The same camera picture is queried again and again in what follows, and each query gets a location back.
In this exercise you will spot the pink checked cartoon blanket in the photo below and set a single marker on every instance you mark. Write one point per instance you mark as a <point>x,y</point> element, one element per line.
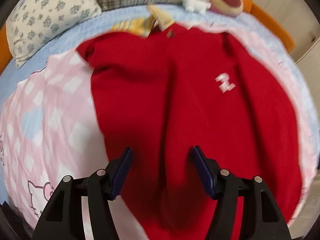
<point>49,129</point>

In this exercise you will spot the floral white pillow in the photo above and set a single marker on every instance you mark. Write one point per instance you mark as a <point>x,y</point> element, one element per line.
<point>33,23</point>

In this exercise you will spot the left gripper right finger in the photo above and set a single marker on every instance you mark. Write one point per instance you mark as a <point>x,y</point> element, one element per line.
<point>261,217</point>

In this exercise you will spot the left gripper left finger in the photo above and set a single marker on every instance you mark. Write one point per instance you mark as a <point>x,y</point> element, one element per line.
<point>62,216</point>

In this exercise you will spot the orange bed frame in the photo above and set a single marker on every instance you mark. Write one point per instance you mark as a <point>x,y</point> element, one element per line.
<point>7,7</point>

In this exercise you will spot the red knit sweater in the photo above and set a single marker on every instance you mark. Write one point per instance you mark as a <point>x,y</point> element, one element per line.
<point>165,93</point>

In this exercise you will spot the light blue quilted bedspread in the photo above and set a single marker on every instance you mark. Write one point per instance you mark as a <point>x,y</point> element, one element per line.
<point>11,76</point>

